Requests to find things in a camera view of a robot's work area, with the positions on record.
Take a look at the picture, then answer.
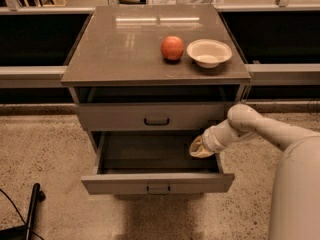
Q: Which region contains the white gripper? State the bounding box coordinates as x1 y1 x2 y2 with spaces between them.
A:
189 120 247 158

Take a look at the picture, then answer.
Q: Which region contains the grey drawer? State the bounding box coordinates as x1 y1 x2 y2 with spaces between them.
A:
76 102 233 131
81 131 234 195

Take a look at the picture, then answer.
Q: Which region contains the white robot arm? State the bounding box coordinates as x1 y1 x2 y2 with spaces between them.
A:
189 104 320 240

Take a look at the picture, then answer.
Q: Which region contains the grey drawer cabinet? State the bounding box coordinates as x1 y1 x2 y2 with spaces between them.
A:
60 4 252 198

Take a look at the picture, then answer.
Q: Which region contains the white paper bowl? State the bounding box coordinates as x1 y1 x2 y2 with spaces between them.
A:
187 39 232 68

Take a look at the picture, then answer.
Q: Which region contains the grey metal railing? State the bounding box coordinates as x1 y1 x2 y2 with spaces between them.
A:
0 0 320 88

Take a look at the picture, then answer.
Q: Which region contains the red apple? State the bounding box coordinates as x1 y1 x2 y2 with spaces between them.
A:
160 36 184 61

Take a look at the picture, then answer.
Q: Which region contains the black base leg left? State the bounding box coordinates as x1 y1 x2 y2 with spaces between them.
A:
0 183 46 240

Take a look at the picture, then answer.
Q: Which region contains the black cable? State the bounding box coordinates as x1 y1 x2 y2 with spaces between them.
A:
0 187 46 240

